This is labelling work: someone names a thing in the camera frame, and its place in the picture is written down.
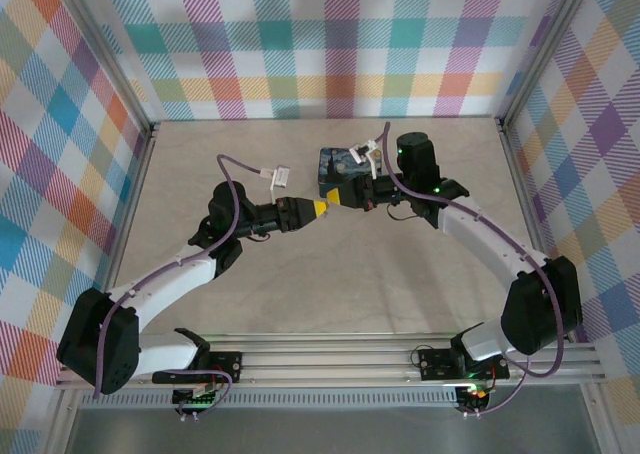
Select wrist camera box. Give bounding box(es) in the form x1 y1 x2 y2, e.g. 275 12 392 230
267 165 292 203
349 138 381 168

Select aluminium side rail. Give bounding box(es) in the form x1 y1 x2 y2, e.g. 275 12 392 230
97 123 161 300
496 118 575 341

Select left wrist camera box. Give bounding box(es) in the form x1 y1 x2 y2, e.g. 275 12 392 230
267 165 292 203

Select starry night tin box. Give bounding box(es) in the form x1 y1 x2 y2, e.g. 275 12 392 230
315 146 385 201

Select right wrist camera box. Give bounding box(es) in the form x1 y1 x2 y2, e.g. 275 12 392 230
349 138 381 168

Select aluminium corner post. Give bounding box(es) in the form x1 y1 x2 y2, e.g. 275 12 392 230
49 0 157 136
496 0 601 131

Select plaid cloth backdrop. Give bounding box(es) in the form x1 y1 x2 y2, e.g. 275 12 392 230
0 0 147 454
74 0 571 123
504 0 640 454

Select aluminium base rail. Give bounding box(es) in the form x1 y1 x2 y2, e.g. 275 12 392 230
54 331 609 390

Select grey metal panel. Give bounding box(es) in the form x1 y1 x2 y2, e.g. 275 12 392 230
64 384 601 454

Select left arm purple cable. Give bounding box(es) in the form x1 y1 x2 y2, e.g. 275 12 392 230
92 154 274 420

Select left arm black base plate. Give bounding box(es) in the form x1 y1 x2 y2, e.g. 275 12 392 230
152 351 244 385

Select slotted grey cable duct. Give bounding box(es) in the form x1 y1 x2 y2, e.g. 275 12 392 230
79 391 461 409

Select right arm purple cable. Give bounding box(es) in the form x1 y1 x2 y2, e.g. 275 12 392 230
369 121 566 419

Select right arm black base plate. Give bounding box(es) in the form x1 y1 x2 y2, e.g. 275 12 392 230
417 347 511 381

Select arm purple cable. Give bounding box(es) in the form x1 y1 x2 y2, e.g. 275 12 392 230
369 121 566 419
92 154 274 420

